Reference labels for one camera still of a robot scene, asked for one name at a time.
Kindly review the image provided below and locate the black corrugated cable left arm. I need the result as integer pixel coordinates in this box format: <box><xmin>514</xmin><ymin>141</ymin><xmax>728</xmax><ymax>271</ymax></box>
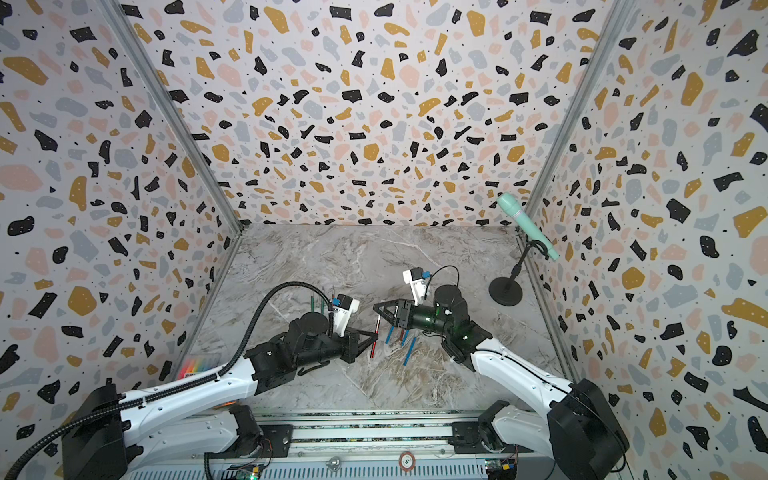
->
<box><xmin>2</xmin><ymin>280</ymin><xmax>334</xmax><ymax>480</ymax></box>

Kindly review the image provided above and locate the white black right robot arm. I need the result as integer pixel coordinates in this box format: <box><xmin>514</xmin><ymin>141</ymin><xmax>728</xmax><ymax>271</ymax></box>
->
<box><xmin>373</xmin><ymin>285</ymin><xmax>629</xmax><ymax>479</ymax></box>

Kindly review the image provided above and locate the rainbow knife set package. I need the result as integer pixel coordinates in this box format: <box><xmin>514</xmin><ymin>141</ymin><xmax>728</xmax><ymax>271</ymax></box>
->
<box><xmin>177</xmin><ymin>356</ymin><xmax>220</xmax><ymax>380</ymax></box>

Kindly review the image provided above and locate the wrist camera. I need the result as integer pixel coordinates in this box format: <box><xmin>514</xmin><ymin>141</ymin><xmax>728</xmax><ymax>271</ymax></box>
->
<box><xmin>403</xmin><ymin>267</ymin><xmax>431</xmax><ymax>306</ymax></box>
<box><xmin>332</xmin><ymin>294</ymin><xmax>360</xmax><ymax>337</ymax></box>

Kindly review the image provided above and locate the aluminium corner post right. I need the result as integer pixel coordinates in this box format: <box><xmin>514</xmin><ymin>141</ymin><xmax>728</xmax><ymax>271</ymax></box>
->
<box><xmin>525</xmin><ymin>0</ymin><xmax>636</xmax><ymax>220</ymax></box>

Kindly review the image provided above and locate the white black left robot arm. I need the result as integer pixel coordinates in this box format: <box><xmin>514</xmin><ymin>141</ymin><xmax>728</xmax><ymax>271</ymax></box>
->
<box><xmin>62</xmin><ymin>312</ymin><xmax>378</xmax><ymax>479</ymax></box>

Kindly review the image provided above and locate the aluminium corner post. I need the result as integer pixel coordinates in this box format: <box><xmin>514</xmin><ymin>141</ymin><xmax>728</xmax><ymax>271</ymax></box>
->
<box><xmin>525</xmin><ymin>0</ymin><xmax>636</xmax><ymax>220</ymax></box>
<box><xmin>95</xmin><ymin>0</ymin><xmax>244</xmax><ymax>234</ymax></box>

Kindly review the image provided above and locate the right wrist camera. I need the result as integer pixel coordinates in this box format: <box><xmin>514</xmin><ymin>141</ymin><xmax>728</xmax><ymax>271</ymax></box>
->
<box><xmin>403</xmin><ymin>267</ymin><xmax>431</xmax><ymax>306</ymax></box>

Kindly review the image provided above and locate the black microphone stand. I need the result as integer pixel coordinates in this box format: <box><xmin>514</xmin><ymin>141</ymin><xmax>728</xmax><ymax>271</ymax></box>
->
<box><xmin>488</xmin><ymin>240</ymin><xmax>549</xmax><ymax>307</ymax></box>

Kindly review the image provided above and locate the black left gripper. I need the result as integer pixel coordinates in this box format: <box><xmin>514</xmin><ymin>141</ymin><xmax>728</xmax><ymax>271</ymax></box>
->
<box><xmin>300</xmin><ymin>327</ymin><xmax>384</xmax><ymax>372</ymax></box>

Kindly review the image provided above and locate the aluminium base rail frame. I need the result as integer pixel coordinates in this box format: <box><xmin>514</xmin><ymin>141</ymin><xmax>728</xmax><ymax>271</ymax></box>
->
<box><xmin>119</xmin><ymin>407</ymin><xmax>631</xmax><ymax>480</ymax></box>

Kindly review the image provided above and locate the aluminium corner post left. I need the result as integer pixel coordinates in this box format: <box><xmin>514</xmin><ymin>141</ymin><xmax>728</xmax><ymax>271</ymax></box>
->
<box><xmin>95</xmin><ymin>0</ymin><xmax>244</xmax><ymax>234</ymax></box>

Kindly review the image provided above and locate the mint green microphone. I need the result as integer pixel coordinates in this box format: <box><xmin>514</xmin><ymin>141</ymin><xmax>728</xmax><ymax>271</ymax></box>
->
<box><xmin>497</xmin><ymin>193</ymin><xmax>560</xmax><ymax>261</ymax></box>

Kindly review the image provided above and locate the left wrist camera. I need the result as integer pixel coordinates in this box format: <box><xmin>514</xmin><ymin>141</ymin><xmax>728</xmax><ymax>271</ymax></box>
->
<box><xmin>332</xmin><ymin>294</ymin><xmax>360</xmax><ymax>337</ymax></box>

